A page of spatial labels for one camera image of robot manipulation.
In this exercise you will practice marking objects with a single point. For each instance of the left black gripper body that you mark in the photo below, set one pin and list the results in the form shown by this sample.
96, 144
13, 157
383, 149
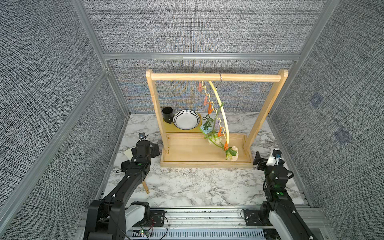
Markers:
153, 153

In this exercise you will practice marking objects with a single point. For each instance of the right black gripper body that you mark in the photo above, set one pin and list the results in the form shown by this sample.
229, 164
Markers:
262, 164

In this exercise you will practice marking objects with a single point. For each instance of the peach rose with stem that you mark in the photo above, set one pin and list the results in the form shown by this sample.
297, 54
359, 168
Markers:
232, 153

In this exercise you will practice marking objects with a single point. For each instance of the orange clothespin bottom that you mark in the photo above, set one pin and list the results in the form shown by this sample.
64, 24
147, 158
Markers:
226, 146

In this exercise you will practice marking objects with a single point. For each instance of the orange clothespin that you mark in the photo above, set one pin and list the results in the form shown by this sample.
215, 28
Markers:
226, 146
210, 108
221, 130

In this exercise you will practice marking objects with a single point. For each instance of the yellow wavy clothes hanger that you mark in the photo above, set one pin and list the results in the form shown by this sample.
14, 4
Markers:
222, 114

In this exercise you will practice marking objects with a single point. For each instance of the blue flower with stem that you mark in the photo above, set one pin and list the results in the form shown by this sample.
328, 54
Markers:
207, 124

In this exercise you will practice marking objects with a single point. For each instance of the cream rose with stem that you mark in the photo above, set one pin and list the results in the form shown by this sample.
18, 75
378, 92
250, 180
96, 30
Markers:
215, 131

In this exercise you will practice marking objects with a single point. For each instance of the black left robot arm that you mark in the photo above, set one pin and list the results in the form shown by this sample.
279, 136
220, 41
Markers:
106, 218

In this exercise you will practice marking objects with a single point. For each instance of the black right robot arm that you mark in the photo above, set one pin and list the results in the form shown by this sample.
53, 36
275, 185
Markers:
278, 209

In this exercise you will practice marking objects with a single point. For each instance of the wooden clothes rack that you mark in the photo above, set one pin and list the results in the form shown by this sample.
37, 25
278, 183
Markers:
213, 145

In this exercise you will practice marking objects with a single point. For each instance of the white paper piece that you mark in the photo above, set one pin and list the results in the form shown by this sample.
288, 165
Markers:
128, 153

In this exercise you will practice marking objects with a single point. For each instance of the wooden stick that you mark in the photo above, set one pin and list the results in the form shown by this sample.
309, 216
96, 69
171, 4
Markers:
146, 187

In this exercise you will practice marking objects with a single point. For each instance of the black mug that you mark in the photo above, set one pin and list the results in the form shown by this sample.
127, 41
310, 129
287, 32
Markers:
168, 114

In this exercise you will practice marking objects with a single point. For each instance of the white patterned plate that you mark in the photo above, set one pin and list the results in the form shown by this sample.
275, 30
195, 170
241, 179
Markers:
186, 119

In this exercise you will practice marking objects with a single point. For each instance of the purple clothespin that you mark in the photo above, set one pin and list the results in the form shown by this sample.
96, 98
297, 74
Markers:
216, 124

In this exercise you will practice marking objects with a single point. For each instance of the pink clothespin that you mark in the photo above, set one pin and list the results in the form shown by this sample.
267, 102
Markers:
206, 100
200, 87

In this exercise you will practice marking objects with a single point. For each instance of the pink clothespin top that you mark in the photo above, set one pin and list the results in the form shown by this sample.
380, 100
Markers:
200, 87

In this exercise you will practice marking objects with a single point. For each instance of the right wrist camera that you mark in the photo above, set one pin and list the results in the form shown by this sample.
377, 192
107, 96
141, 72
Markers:
274, 157

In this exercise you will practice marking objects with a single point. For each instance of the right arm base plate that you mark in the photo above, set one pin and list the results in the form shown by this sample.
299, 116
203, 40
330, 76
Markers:
251, 217

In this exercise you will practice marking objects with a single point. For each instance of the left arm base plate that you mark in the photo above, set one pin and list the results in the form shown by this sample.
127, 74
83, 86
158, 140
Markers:
155, 219

